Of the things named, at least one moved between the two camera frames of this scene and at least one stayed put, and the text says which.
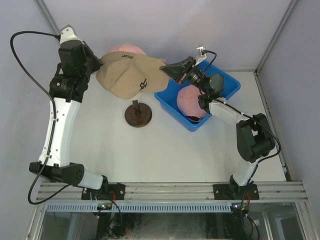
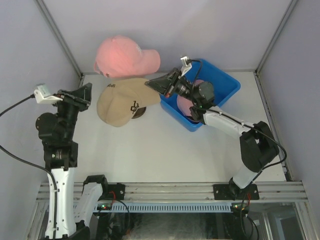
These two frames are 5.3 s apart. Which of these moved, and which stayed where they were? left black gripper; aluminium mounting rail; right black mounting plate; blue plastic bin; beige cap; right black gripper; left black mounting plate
Moved: right black gripper; beige cap; left black gripper
Stayed: blue plastic bin; right black mounting plate; aluminium mounting rail; left black mounting plate
